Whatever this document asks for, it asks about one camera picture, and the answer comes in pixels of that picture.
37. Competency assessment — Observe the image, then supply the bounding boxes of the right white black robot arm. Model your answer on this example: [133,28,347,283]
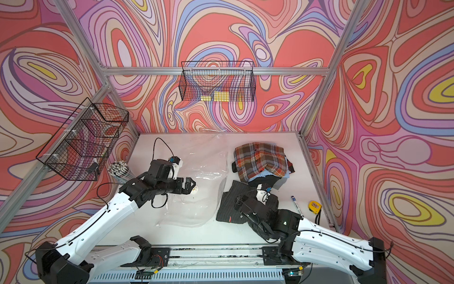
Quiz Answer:
[235,195,390,284]

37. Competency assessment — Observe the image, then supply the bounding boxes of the clear plastic vacuum bag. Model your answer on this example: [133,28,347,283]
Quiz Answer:
[157,133,229,227]

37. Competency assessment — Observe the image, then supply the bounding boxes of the light blue shirt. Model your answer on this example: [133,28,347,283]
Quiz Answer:
[248,169,292,182]

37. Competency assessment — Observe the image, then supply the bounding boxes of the black button shirt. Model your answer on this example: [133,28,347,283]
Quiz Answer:
[231,157,294,189]

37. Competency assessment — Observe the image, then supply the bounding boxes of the yellow sticky note pads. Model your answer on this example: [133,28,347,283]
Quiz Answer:
[200,91,230,102]

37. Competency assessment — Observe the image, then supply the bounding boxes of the yellow tape measure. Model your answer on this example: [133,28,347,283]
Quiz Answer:
[308,201,322,215]

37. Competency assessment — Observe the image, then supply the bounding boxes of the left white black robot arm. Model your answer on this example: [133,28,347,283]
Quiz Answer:
[35,156,196,284]

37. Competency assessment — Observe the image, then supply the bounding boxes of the left black wire basket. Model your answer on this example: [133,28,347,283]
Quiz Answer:
[35,98,129,181]

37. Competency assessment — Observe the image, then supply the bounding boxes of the back black wire basket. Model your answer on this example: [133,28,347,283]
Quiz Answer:
[179,60,256,102]

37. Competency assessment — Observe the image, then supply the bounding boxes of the dark grey pinstripe shirt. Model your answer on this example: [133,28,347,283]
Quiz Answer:
[215,181,273,224]

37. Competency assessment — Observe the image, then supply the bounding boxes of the blue marker pen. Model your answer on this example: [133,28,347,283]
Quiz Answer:
[291,195,304,217]

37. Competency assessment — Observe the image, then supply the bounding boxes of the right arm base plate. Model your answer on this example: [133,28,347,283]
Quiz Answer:
[261,246,310,267]

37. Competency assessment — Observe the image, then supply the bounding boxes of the black wire basket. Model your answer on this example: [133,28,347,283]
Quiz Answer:
[35,98,129,181]
[179,60,256,102]

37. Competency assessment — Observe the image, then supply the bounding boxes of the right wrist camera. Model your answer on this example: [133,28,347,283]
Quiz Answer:
[255,189,271,205]

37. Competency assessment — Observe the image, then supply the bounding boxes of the aluminium frame rail front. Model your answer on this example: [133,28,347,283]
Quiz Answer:
[67,243,366,284]

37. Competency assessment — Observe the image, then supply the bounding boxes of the multicolour tartan plaid shirt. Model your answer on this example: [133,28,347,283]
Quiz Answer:
[234,142,288,182]

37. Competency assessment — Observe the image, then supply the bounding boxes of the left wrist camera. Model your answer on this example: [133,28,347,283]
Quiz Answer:
[169,156,183,168]

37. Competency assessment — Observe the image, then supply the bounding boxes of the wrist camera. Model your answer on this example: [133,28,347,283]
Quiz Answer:
[255,189,271,205]
[169,156,183,168]

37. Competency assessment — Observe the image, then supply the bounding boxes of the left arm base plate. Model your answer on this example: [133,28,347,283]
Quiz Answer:
[121,247,170,268]

